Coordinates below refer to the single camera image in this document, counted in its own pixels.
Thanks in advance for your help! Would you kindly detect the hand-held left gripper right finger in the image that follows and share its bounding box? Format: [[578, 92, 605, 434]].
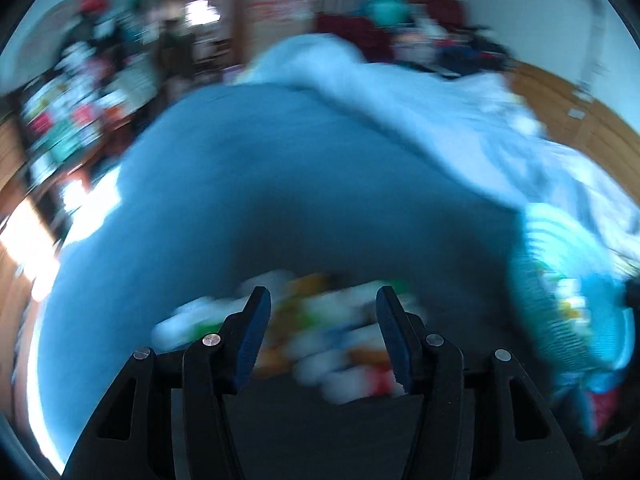
[[375, 285, 583, 480]]

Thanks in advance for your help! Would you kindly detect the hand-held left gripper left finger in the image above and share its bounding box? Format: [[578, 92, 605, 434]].
[[61, 286, 273, 480]]

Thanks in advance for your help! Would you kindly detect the pile of mixed bottle caps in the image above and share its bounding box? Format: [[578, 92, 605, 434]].
[[150, 270, 426, 406]]

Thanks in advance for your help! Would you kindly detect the turquoise perforated plastic basket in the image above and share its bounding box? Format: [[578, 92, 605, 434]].
[[510, 202, 636, 411]]

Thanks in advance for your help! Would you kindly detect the red plastic bag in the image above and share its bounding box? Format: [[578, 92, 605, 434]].
[[585, 390, 626, 436]]

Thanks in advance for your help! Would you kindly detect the light blue duvet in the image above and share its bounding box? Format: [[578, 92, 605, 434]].
[[235, 35, 640, 281]]

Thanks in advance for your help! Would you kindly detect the wooden headboard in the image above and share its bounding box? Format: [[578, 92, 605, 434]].
[[510, 60, 640, 161]]

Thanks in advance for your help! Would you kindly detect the pile of clothes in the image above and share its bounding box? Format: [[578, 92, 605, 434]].
[[390, 0, 511, 78]]

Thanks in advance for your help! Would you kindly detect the dark red cloth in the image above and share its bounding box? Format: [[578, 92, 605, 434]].
[[315, 12, 392, 63]]

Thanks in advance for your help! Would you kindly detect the cardboard box red print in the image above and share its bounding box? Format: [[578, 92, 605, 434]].
[[247, 0, 321, 61]]

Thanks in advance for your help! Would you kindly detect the teal plastic bag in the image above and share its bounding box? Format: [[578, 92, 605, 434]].
[[362, 0, 412, 27]]

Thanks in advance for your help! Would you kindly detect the white wall cable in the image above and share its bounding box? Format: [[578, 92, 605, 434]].
[[575, 0, 607, 106]]

